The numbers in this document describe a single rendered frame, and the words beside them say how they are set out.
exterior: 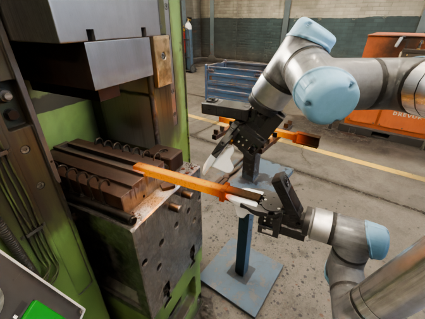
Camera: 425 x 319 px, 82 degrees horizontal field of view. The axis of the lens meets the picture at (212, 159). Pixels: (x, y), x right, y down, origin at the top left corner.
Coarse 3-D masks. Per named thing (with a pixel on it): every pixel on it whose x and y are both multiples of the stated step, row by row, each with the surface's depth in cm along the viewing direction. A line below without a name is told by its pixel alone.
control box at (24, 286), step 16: (0, 256) 35; (0, 272) 34; (16, 272) 36; (32, 272) 38; (0, 288) 33; (16, 288) 35; (32, 288) 37; (48, 288) 39; (0, 304) 33; (16, 304) 34; (48, 304) 38; (64, 304) 40
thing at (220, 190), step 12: (144, 168) 74; (156, 168) 74; (168, 180) 71; (180, 180) 69; (192, 180) 68; (204, 180) 68; (204, 192) 67; (216, 192) 65; (228, 192) 63; (240, 192) 63; (252, 192) 63
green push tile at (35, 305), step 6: (36, 300) 36; (30, 306) 35; (36, 306) 36; (42, 306) 36; (30, 312) 35; (36, 312) 35; (42, 312) 36; (48, 312) 37; (54, 312) 38; (24, 318) 34; (30, 318) 34; (36, 318) 35; (42, 318) 36; (48, 318) 36; (54, 318) 37; (60, 318) 38
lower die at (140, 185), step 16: (80, 144) 93; (96, 144) 93; (64, 160) 83; (80, 160) 83; (96, 160) 81; (128, 160) 81; (144, 160) 82; (160, 160) 82; (64, 176) 76; (80, 176) 76; (112, 176) 74; (128, 176) 74; (144, 176) 74; (96, 192) 71; (112, 192) 69; (128, 192) 69; (144, 192) 76; (128, 208) 71
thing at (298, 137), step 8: (224, 120) 113; (232, 120) 110; (280, 136) 99; (288, 136) 97; (296, 136) 94; (304, 136) 94; (312, 136) 92; (320, 136) 92; (304, 144) 95; (312, 144) 94
